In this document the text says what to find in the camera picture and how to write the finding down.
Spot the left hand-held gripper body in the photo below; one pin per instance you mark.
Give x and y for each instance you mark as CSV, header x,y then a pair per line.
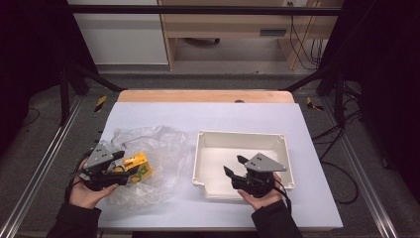
x,y
99,158

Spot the white cabinet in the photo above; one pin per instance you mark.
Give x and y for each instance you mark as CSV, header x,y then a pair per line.
x,y
122,39

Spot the yellow drink carton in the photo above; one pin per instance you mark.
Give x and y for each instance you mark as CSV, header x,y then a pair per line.
x,y
135,161

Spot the clear printed plastic bag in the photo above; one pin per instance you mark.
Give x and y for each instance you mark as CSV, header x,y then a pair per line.
x,y
165,155

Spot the black metal frame stand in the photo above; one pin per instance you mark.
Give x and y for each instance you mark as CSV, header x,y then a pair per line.
x,y
338,99
64,95

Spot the black horizontal frame bar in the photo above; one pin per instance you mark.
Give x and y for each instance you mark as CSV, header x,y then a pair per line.
x,y
198,10

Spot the person's left hand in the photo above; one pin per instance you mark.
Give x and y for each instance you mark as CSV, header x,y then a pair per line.
x,y
87,197

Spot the black curtain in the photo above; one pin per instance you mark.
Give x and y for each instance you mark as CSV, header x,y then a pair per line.
x,y
386,66
29,49

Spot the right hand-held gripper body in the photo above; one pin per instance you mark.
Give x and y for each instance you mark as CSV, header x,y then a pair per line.
x,y
261,163

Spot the yellow clamp left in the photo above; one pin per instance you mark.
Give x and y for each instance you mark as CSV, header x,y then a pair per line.
x,y
100,103

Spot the person's right hand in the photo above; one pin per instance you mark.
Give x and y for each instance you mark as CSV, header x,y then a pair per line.
x,y
265,201

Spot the white plastic bin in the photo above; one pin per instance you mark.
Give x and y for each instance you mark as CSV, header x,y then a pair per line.
x,y
214,155

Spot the aluminium floor rail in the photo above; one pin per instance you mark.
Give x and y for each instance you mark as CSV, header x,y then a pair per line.
x,y
369,195
43,158

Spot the light wooden desk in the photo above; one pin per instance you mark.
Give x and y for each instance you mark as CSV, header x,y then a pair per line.
x,y
228,24

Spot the yellow clamp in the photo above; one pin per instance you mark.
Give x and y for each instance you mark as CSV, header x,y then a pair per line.
x,y
310,103
100,103

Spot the yellow clamp right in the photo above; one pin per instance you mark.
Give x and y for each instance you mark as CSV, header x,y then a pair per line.
x,y
310,103

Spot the wooden table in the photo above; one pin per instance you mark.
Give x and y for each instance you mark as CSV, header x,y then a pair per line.
x,y
198,96

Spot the white table mat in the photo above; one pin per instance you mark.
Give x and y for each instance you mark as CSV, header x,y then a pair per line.
x,y
204,115

